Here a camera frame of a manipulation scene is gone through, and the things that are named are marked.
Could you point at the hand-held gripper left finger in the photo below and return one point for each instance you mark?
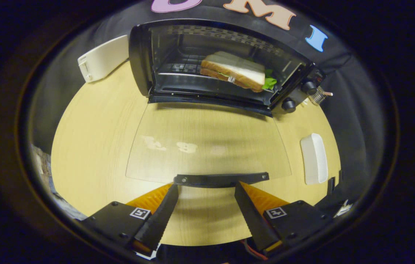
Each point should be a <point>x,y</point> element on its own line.
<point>161,220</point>

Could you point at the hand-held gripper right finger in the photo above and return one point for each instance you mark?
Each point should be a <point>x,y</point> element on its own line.
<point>251,218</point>

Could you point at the sandwich with lettuce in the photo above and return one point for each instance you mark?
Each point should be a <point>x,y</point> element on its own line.
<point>235,71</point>

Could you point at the black toaster oven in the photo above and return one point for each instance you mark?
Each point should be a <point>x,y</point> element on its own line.
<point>178,40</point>

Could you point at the white pop-up toaster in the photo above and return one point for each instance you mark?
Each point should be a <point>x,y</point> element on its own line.
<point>104,58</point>

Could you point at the black clamp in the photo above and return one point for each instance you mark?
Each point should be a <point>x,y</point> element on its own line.
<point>331,185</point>

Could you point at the white rectangular plate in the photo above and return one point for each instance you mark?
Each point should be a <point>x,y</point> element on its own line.
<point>314,158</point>

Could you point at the colourful patterned cloth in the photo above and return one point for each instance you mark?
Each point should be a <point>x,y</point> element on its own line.
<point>46,172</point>

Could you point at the small glass jar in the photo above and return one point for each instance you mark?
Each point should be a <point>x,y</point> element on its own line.
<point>318,96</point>

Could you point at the black backdrop cloth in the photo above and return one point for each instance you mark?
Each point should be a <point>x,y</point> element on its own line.
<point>357,110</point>

